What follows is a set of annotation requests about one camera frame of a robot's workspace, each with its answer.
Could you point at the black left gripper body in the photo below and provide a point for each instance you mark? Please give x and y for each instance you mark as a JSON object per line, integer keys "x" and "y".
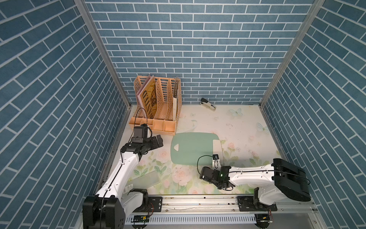
{"x": 151, "y": 143}

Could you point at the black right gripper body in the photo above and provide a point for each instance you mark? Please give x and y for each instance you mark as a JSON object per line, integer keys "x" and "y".
{"x": 216, "y": 184}

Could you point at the cream white cleaver knife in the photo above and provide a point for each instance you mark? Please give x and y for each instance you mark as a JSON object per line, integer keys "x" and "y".
{"x": 217, "y": 149}

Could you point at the green cutting board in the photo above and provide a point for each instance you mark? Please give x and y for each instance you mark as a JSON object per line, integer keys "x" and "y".
{"x": 193, "y": 148}

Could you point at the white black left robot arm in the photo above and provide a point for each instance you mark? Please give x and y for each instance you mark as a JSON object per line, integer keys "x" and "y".
{"x": 120, "y": 183}

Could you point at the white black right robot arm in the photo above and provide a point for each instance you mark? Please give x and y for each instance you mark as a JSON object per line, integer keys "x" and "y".
{"x": 272, "y": 183}

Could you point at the peach plastic file organizer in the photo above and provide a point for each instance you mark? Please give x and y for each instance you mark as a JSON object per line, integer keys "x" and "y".
{"x": 163, "y": 122}

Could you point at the floral table mat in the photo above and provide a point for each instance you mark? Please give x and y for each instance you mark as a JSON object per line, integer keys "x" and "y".
{"x": 245, "y": 139}

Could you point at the brown printed magazine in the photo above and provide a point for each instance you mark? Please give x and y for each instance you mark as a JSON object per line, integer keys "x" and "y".
{"x": 146, "y": 96}

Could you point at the white folder in organizer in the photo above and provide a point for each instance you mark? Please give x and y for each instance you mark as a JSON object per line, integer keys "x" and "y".
{"x": 175, "y": 93}

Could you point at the white black stapler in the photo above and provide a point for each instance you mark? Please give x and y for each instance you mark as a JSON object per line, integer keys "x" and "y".
{"x": 204, "y": 102}

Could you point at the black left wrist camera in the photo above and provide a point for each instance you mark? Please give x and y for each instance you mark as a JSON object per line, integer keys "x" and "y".
{"x": 141, "y": 134}

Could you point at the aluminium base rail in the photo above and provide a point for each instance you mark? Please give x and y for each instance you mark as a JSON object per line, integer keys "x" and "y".
{"x": 142, "y": 211}

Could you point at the aluminium corner post left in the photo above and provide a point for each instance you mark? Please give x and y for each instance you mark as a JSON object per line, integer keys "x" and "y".
{"x": 86, "y": 16}

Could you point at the aluminium corner post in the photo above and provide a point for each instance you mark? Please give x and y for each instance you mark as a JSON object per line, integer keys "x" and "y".
{"x": 86, "y": 16}
{"x": 304, "y": 27}

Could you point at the aluminium corner post right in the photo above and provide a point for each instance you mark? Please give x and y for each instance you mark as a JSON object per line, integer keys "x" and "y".
{"x": 304, "y": 27}

